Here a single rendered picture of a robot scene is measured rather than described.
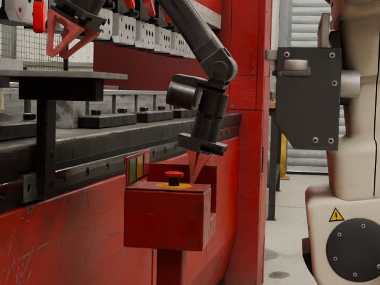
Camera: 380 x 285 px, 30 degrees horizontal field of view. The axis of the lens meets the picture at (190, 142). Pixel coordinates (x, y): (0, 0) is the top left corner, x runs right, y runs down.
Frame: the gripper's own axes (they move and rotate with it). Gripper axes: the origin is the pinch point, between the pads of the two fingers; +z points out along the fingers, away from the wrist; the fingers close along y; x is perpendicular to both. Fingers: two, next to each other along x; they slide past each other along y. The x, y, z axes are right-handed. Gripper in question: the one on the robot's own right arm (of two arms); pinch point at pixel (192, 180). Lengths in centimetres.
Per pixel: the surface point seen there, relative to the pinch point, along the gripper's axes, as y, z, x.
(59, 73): 20.6, -16.7, 39.2
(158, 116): 24, -6, -67
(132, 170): 10.9, -0.2, 11.1
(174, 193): 0.9, 1.3, 14.6
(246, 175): -1, 19, -185
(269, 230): -18, 72, -349
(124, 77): 14.0, -18.3, 23.5
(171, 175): 3.0, -1.5, 11.3
